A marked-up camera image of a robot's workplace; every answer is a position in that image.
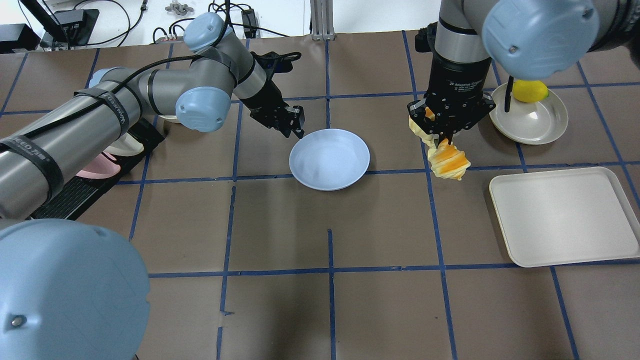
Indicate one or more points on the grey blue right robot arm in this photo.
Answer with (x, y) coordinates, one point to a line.
(482, 48)

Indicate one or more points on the cream plate in rack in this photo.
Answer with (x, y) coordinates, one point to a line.
(125, 146)

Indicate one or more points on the pink plate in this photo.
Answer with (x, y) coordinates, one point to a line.
(104, 166)

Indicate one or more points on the white rectangular tray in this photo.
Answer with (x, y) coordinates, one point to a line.
(559, 217)

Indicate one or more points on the cream round plate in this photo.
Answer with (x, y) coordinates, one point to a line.
(535, 123)

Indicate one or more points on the black dish rack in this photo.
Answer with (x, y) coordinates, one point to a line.
(79, 194)

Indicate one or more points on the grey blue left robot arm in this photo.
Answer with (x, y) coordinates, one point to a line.
(76, 291)

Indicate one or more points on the black power adapter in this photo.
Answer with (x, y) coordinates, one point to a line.
(250, 23)

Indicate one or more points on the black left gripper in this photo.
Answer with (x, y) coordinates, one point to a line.
(263, 100)

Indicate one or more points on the spiral orange cream bread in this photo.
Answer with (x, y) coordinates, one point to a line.
(446, 162)

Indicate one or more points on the cream bowl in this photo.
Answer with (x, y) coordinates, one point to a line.
(169, 118)

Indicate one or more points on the light blue plate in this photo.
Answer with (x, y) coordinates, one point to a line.
(329, 160)

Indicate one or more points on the yellow lemon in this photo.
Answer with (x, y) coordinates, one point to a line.
(530, 91)

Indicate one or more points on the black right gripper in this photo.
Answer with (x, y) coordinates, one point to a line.
(459, 75)

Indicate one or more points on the aluminium frame post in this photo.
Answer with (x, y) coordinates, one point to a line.
(322, 20)

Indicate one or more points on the black tripod stand base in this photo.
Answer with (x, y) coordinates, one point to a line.
(63, 29)

